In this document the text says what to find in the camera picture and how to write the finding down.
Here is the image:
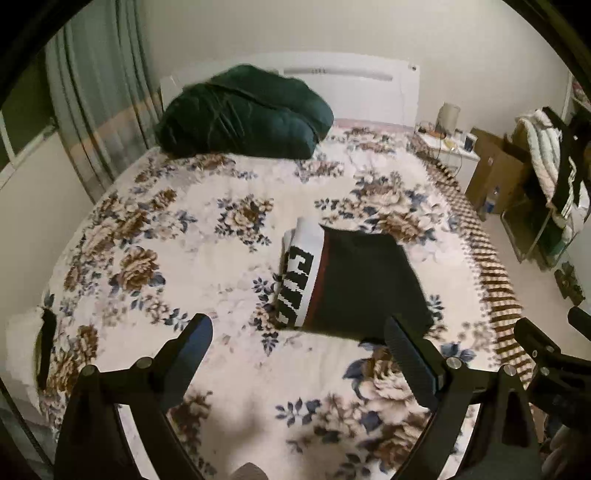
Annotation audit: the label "beige bedside lamp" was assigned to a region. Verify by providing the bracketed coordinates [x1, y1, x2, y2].
[436, 102, 461, 136]

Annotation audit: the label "dark green folded duvet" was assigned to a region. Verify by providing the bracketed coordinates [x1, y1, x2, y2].
[155, 64, 334, 160]

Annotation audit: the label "brown cardboard box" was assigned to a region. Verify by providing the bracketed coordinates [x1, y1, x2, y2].
[466, 128, 531, 214]

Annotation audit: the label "dark shoes on floor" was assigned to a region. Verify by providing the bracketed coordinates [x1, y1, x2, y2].
[554, 262, 585, 306]

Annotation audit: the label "white wardrobe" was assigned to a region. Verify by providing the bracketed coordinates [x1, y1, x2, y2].
[560, 73, 591, 259]

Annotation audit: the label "brown checkered blanket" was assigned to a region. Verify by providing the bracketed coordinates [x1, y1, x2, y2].
[407, 133, 535, 386]

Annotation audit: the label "white black garment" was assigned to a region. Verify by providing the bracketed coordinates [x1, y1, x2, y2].
[6, 307, 56, 408]

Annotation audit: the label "grey green curtain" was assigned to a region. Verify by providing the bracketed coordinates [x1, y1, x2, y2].
[45, 1, 162, 201]

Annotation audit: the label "white bed headboard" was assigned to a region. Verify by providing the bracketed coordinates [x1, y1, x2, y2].
[160, 51, 420, 127]

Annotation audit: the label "white nightstand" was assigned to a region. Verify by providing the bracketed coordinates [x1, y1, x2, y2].
[416, 124, 480, 192]

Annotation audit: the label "plastic water bottle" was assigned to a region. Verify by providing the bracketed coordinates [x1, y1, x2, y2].
[483, 186, 500, 215]

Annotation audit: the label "floral bed blanket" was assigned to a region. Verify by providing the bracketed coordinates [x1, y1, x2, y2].
[39, 127, 492, 479]

